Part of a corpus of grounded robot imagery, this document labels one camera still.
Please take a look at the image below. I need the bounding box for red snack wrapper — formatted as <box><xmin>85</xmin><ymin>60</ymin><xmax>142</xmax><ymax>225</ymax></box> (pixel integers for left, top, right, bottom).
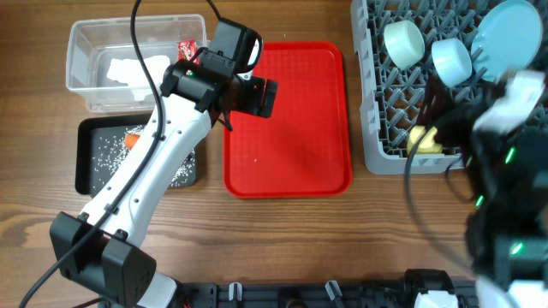
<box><xmin>177</xmin><ymin>39</ymin><xmax>198</xmax><ymax>60</ymax></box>

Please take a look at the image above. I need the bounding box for white tissue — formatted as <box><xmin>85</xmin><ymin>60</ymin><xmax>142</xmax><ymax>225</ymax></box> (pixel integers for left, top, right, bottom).
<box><xmin>107</xmin><ymin>55</ymin><xmax>170</xmax><ymax>87</ymax></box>

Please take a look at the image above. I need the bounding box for orange carrot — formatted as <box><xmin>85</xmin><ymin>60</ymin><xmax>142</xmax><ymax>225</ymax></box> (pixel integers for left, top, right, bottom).
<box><xmin>123</xmin><ymin>133</ymin><xmax>140</xmax><ymax>150</ymax></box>

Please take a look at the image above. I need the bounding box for green bowl with rice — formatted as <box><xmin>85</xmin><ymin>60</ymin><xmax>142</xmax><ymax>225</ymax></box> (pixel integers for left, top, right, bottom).
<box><xmin>384</xmin><ymin>21</ymin><xmax>426</xmax><ymax>70</ymax></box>

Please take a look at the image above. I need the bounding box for yellow plastic cup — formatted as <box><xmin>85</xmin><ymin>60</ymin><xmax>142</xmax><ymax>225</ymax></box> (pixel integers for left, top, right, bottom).
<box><xmin>407</xmin><ymin>125</ymin><xmax>443</xmax><ymax>154</ymax></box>

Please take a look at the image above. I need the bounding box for small light blue bowl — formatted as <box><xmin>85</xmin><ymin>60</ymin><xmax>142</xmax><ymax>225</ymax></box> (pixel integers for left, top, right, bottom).
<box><xmin>431</xmin><ymin>38</ymin><xmax>472</xmax><ymax>87</ymax></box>

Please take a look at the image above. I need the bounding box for large light blue plate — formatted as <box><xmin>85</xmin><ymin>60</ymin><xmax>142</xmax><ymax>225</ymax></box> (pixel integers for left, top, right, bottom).
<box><xmin>471</xmin><ymin>0</ymin><xmax>543</xmax><ymax>82</ymax></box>

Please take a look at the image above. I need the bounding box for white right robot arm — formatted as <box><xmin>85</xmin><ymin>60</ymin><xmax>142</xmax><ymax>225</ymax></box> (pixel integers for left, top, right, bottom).
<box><xmin>413</xmin><ymin>70</ymin><xmax>547</xmax><ymax>307</ymax></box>

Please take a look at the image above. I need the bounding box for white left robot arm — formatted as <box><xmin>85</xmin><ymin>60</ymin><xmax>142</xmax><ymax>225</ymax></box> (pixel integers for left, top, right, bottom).
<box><xmin>50</xmin><ymin>18</ymin><xmax>277</xmax><ymax>307</ymax></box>

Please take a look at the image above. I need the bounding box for grey dishwasher rack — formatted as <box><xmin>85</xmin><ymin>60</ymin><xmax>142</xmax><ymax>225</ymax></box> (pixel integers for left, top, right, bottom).
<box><xmin>349</xmin><ymin>0</ymin><xmax>548</xmax><ymax>175</ymax></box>

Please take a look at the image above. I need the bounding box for red plastic tray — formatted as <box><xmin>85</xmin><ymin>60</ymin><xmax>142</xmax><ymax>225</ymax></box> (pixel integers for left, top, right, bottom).
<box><xmin>223</xmin><ymin>41</ymin><xmax>353</xmax><ymax>198</ymax></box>

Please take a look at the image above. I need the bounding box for pile of white rice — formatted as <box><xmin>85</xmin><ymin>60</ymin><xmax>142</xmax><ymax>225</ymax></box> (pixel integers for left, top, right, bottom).
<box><xmin>90</xmin><ymin>124</ymin><xmax>197</xmax><ymax>194</ymax></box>

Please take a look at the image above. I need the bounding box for black rectangular tray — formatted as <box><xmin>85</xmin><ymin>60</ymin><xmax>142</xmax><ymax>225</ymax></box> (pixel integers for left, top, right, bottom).
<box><xmin>74</xmin><ymin>113</ymin><xmax>198</xmax><ymax>197</ymax></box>

